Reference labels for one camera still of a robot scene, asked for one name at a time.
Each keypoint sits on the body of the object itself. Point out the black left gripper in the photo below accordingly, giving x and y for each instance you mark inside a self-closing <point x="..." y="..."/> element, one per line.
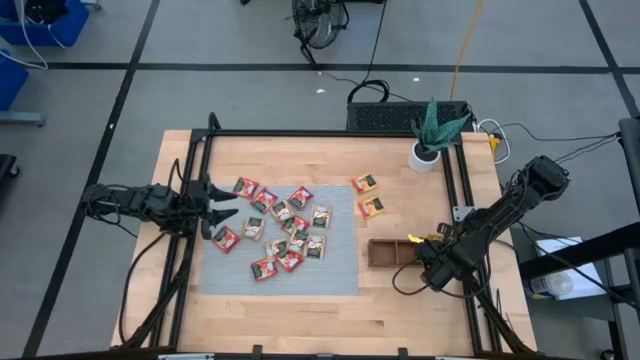
<point x="200" y="210"/>

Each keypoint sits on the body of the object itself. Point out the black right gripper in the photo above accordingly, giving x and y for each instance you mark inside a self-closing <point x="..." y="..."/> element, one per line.
<point x="450" y="262"/>

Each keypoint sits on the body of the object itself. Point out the red tea packet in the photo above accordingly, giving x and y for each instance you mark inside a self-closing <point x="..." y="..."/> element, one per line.
<point x="264" y="269"/>
<point x="245" y="187"/>
<point x="226" y="239"/>
<point x="290" y="260"/>
<point x="295" y="224"/>
<point x="264" y="200"/>
<point x="300" y="198"/>

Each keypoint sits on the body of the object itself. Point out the wooden compartment organizer box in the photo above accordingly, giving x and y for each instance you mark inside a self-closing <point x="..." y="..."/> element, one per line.
<point x="395" y="252"/>

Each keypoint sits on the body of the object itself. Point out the grey woven placemat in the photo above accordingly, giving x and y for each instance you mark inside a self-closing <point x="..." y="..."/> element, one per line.
<point x="330" y="275"/>

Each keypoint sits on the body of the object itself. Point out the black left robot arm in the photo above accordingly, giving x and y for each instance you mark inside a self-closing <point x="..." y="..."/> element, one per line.
<point x="140" y="202"/>

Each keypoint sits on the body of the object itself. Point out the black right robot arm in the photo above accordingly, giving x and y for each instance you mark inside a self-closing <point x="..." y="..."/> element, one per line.
<point x="505" y="210"/>

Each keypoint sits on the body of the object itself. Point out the tan tea packet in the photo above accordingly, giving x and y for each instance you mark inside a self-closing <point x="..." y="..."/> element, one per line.
<point x="298" y="241"/>
<point x="315" y="246"/>
<point x="274" y="247"/>
<point x="281" y="210"/>
<point x="321" y="216"/>
<point x="254" y="227"/>

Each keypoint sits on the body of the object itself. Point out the snake plant in white pot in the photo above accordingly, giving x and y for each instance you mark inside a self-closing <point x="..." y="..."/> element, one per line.
<point x="424" y="160"/>

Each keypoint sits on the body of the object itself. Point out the yellow plug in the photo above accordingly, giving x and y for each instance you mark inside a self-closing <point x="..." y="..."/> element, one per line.
<point x="494" y="142"/>

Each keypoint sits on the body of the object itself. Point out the black perforated computer case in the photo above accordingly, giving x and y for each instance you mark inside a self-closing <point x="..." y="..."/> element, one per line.
<point x="380" y="117"/>

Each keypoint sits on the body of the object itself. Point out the white box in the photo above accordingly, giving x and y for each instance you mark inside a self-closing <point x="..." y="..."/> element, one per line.
<point x="575" y="285"/>

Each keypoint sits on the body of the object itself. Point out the black stand beam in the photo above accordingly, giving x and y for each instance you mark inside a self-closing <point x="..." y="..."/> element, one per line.
<point x="600" y="245"/>

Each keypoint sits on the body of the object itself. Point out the black floor fan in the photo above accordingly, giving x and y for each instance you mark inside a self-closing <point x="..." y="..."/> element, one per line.
<point x="320" y="20"/>

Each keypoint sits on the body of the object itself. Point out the grey cart base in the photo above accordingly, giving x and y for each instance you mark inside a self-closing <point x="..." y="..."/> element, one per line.
<point x="22" y="118"/>

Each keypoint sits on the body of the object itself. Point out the black caster base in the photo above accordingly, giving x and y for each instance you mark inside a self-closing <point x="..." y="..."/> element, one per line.
<point x="6" y="167"/>

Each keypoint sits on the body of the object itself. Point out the blue plastic bin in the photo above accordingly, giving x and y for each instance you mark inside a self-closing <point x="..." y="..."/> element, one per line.
<point x="12" y="80"/>
<point x="75" y="25"/>

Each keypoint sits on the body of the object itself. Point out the silver mounting bracket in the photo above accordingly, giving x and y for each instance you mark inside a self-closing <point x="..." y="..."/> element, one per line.
<point x="461" y="212"/>

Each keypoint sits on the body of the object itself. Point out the black aluminium table frame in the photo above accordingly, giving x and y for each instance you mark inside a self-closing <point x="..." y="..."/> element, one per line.
<point x="325" y="133"/>

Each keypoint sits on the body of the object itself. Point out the black stand post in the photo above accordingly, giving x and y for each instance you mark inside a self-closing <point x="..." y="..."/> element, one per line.
<point x="631" y="150"/>

